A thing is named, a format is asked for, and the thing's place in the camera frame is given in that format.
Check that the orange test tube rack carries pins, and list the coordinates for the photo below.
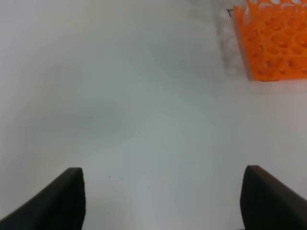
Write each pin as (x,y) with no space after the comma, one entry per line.
(272,37)

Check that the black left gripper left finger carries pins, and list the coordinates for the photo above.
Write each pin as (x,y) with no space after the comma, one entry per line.
(59,206)

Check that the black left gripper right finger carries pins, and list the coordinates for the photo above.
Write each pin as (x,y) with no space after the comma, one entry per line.
(268,204)

